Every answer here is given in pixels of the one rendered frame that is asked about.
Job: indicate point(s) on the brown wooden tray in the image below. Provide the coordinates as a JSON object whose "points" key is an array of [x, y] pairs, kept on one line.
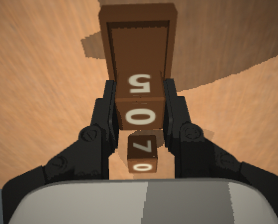
{"points": [[138, 37]]}

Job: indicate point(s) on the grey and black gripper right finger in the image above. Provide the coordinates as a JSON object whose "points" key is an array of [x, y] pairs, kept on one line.
{"points": [[197, 157]]}

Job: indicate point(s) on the brown calendar cube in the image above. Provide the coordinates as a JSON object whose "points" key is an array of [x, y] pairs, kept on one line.
{"points": [[142, 154], [140, 100]]}

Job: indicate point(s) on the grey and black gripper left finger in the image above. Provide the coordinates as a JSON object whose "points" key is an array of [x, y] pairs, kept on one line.
{"points": [[88, 156]]}

